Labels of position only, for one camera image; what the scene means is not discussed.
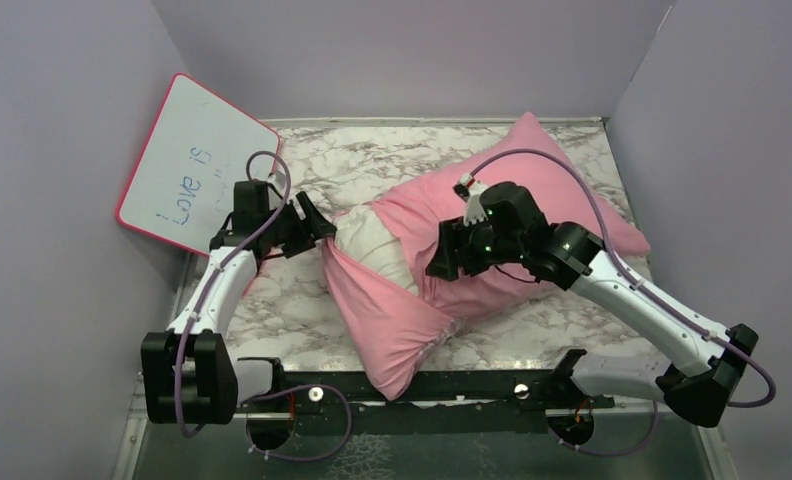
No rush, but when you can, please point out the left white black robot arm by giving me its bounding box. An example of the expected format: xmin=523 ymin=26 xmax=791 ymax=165
xmin=140 ymin=180 xmax=337 ymax=426

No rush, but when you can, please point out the pink floral pillowcase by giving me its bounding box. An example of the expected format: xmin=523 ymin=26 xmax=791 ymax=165
xmin=321 ymin=113 xmax=650 ymax=400

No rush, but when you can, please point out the black mounting rail base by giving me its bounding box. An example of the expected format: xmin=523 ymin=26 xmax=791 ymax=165
xmin=235 ymin=369 xmax=615 ymax=452

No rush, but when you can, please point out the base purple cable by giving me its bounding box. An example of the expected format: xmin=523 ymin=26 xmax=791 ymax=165
xmin=545 ymin=400 xmax=661 ymax=458
xmin=245 ymin=384 xmax=355 ymax=465

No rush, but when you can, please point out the white pillow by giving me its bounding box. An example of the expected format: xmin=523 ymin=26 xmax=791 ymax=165
xmin=334 ymin=205 xmax=419 ymax=295

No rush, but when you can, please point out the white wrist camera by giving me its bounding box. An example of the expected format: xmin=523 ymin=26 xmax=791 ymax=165
xmin=453 ymin=173 xmax=488 ymax=227
xmin=267 ymin=171 xmax=290 ymax=197

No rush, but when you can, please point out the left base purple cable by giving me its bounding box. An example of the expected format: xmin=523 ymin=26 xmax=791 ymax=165
xmin=245 ymin=384 xmax=355 ymax=465

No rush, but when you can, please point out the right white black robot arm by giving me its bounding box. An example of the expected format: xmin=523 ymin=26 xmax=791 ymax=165
xmin=426 ymin=179 xmax=759 ymax=428

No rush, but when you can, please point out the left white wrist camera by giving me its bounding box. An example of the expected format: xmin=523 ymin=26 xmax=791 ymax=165
xmin=267 ymin=171 xmax=290 ymax=197

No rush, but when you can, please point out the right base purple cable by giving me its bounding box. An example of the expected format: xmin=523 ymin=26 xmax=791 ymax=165
xmin=545 ymin=400 xmax=661 ymax=458

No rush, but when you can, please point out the pink framed whiteboard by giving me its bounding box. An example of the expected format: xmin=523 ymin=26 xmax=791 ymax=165
xmin=115 ymin=73 xmax=281 ymax=254

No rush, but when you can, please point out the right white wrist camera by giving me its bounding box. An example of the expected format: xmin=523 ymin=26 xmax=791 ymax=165
xmin=453 ymin=173 xmax=488 ymax=227

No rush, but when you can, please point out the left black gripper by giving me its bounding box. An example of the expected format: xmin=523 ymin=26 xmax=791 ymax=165
xmin=261 ymin=190 xmax=338 ymax=257

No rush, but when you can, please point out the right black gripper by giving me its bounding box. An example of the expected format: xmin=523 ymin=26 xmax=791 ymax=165
xmin=425 ymin=211 xmax=526 ymax=282

